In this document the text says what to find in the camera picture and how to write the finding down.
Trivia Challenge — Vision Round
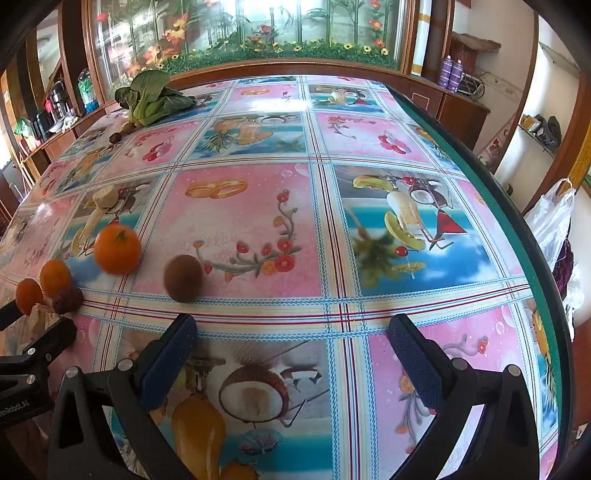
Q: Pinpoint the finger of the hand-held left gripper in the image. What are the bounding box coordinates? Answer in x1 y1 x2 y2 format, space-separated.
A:
0 300 25 331
18 316 78 366

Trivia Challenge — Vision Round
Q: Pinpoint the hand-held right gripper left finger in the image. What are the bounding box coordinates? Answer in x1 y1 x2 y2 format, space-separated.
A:
46 314 199 480

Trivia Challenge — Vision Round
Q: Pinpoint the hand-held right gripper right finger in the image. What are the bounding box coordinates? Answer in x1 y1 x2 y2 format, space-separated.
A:
387 314 541 480

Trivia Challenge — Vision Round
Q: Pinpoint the small orange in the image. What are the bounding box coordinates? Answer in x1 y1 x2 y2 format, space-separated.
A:
39 260 73 296
15 278 45 311

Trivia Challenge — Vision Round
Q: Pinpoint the wrinkled red date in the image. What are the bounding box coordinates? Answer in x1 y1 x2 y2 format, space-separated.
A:
52 286 85 315

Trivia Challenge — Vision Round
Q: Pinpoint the brown fuzzy round fruit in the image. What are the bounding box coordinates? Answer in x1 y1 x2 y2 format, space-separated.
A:
164 255 205 304

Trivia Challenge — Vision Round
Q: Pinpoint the large orange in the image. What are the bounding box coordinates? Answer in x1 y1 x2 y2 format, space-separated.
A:
94 223 142 276

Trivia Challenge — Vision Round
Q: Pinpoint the cream yam chunk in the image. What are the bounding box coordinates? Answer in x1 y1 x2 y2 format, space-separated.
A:
92 187 119 214

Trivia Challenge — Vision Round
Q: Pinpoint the wooden counter shelf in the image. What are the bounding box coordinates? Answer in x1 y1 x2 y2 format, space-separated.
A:
0 106 121 185

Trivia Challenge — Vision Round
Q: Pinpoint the fruit print tablecloth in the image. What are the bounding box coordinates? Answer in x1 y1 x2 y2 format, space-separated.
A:
0 76 573 480

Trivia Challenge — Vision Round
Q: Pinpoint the white plastic bag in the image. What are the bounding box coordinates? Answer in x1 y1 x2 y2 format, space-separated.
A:
524 179 578 273

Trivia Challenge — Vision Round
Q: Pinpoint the dark thermos jug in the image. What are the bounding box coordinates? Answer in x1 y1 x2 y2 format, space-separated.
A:
46 82 71 123

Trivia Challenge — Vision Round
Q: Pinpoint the clear water bottle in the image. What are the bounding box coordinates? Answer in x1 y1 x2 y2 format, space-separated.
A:
78 69 100 114

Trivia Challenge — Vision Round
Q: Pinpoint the green bok choy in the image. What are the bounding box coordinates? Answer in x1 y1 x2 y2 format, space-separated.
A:
115 69 195 128

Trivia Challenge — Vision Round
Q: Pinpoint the wooden side cabinet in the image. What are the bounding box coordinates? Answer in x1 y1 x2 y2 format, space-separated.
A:
406 76 490 151

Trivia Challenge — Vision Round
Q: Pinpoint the woven basket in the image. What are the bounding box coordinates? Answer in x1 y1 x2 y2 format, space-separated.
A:
449 32 502 75

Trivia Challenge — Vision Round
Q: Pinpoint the flower print glass partition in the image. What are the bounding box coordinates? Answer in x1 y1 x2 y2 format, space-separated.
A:
83 0 414 88

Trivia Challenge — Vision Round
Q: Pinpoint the dark clutter on wall shelf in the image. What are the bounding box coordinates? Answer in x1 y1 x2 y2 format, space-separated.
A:
519 113 564 151

